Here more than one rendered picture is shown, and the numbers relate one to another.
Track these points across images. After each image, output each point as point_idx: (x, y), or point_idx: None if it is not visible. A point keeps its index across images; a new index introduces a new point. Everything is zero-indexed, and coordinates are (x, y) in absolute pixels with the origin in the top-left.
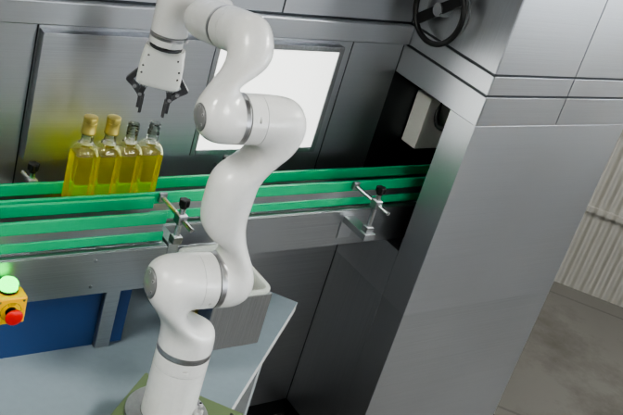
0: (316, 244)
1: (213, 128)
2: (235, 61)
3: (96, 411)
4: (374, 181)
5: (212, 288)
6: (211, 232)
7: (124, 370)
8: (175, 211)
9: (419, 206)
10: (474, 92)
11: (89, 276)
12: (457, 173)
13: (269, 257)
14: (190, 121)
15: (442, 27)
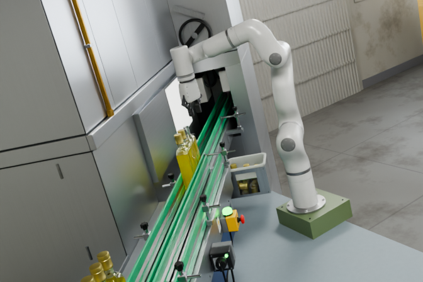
0: (228, 149)
1: (284, 57)
2: (263, 35)
3: (281, 234)
4: (221, 113)
5: (301, 130)
6: (291, 107)
7: (257, 225)
8: (219, 152)
9: (238, 111)
10: (230, 52)
11: (226, 196)
12: (245, 85)
13: None
14: (174, 129)
15: (197, 41)
